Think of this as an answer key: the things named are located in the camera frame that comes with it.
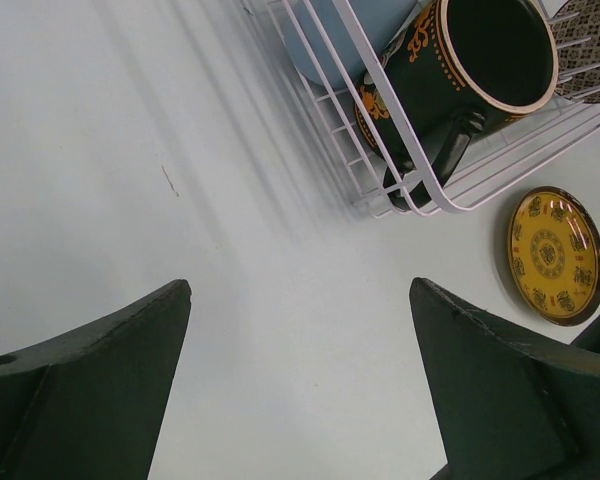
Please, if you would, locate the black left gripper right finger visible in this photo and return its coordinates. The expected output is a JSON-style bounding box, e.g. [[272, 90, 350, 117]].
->
[[409, 278, 600, 479]]

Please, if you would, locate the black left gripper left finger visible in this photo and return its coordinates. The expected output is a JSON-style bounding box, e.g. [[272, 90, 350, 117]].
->
[[0, 279, 191, 479]]

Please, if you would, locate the yellow round saucer plate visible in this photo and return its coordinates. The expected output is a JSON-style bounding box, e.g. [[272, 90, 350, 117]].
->
[[507, 186, 600, 327]]

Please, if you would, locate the red black lacquer cup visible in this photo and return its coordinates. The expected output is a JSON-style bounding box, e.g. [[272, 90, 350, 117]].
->
[[379, 0, 559, 185]]

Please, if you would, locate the brown lattice pattern bowl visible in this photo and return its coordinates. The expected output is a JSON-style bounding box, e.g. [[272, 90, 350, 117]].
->
[[550, 0, 600, 104]]

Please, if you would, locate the light blue plastic cup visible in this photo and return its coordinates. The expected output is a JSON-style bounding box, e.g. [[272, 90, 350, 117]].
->
[[277, 0, 421, 93]]

